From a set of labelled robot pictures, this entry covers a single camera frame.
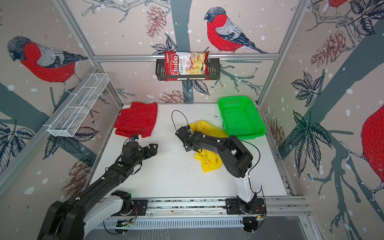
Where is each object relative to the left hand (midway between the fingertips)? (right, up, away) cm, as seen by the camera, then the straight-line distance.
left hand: (151, 146), depth 85 cm
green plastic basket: (+60, +17, +26) cm, 67 cm away
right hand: (+24, -2, +10) cm, 26 cm away
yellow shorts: (+34, -8, -1) cm, 35 cm away
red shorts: (-17, +15, +25) cm, 34 cm away
